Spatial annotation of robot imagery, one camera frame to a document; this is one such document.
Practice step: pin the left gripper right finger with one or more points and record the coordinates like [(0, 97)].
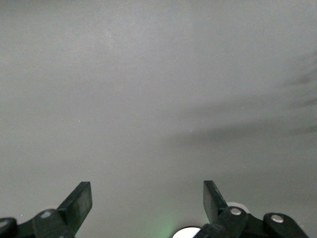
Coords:
[(213, 203)]

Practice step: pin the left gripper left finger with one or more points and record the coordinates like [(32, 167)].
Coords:
[(76, 205)]

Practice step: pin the dark grey table mat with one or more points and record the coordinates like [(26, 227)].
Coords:
[(148, 99)]

